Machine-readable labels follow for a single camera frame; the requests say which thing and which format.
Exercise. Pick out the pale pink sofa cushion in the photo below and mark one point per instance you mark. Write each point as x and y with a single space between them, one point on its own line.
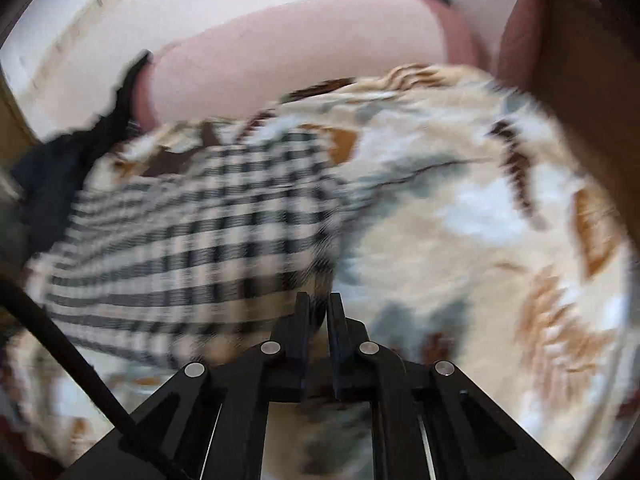
485 15

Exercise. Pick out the pink sofa backrest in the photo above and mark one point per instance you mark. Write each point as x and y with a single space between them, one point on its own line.
300 45

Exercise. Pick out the leaf print blanket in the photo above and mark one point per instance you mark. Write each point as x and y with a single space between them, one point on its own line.
475 220

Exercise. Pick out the black white checked coat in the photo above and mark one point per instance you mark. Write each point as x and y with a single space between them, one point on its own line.
190 240

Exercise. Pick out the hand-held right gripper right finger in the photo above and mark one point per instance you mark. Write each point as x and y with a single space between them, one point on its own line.
336 325

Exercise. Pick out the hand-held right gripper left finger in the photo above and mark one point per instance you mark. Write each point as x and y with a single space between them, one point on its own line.
302 320

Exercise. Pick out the pile of dark clothes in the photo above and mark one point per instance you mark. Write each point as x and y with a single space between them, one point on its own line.
65 170

